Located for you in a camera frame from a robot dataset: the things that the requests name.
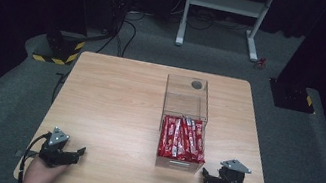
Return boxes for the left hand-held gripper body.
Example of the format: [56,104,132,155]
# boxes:
[35,123,77,171]

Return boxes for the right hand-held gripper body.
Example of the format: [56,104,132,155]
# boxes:
[215,156,254,183]

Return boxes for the clear acrylic drawer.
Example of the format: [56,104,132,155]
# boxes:
[153,113,213,176]

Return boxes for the clear acrylic drawer case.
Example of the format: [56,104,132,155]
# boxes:
[157,72,216,139]

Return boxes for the person's left hand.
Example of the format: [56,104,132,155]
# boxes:
[20,152,72,183]

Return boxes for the grey tape piece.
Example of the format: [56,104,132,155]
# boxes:
[13,148,28,160]

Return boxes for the pile of red snack packets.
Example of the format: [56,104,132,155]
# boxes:
[156,113,213,166]

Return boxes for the black yellow striped stand base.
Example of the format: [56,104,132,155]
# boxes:
[30,26,89,70]

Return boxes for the small red floor object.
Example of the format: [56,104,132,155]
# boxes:
[252,55,268,72]

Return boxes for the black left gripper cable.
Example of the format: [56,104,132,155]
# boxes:
[16,128,52,183]

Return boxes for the black cable beside table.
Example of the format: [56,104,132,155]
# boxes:
[49,68,71,107]

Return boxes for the black floor cables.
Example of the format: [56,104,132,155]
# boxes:
[83,0,148,62]

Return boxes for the white metal stand frame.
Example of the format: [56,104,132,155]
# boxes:
[174,0,278,65]

